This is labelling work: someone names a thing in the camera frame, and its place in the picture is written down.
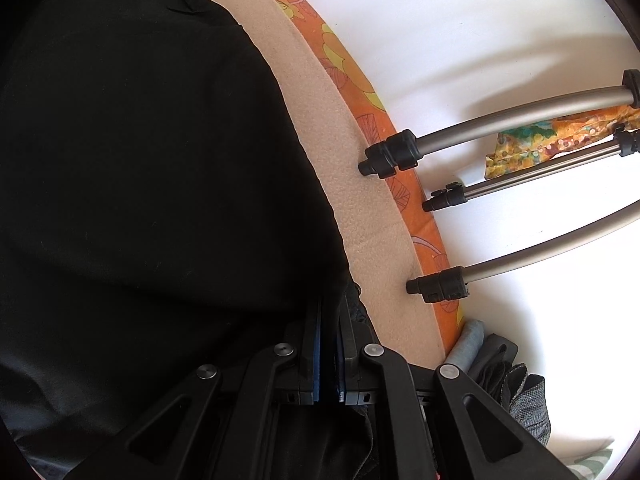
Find black folded garment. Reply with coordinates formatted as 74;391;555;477
470;332;518;406

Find blue-grey folded garment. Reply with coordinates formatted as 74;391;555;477
442;320;486;371

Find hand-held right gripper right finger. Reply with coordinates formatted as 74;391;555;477
327;296;581;480

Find black pants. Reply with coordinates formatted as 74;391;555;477
0;0;376;480

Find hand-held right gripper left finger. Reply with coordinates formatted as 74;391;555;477
64;301;327;480

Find pink fleece blanket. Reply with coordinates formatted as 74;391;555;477
199;0;451;368

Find grey metal tripod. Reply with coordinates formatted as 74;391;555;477
357;70;640;306

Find grey patterned folded garment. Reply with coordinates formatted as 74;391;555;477
505;362;551;448

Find yellow patterned cloth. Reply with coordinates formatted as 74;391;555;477
482;107;640;181

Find green and white pillow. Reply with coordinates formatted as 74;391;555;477
565;447;616;480

